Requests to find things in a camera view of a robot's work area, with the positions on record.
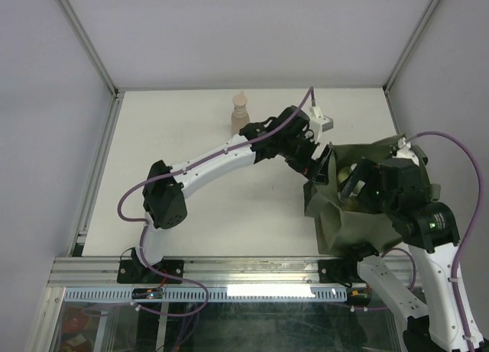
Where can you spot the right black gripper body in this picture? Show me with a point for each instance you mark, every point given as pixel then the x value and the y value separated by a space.
pixel 370 195

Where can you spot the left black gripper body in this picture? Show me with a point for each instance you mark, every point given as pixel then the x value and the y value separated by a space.
pixel 299 156

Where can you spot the yellow-green lotion bottle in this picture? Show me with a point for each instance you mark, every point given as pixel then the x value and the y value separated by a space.
pixel 344 174

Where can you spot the olive green canvas bag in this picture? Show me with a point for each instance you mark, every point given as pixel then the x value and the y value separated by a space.
pixel 339 223

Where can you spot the beige pump bottle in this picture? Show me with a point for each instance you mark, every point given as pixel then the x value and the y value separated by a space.
pixel 240 116

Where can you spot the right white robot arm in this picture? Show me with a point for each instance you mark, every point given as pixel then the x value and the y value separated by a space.
pixel 443 320

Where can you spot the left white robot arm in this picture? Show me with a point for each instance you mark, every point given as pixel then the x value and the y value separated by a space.
pixel 293 135

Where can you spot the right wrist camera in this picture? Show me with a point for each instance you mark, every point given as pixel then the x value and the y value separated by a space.
pixel 403 150

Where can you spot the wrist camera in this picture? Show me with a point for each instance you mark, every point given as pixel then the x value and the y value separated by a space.
pixel 403 150
pixel 318 122

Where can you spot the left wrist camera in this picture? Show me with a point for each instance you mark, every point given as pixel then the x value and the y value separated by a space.
pixel 318 122

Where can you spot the white slotted cable duct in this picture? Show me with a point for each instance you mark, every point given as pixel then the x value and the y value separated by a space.
pixel 232 293

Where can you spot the left aluminium frame post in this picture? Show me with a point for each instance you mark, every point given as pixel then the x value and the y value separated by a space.
pixel 86 44

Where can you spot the aluminium frame post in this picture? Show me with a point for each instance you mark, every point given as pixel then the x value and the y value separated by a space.
pixel 412 43
pixel 86 44

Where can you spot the right aluminium frame post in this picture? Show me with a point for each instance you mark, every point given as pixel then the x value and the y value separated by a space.
pixel 412 43

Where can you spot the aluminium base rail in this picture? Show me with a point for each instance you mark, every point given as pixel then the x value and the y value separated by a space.
pixel 211 271

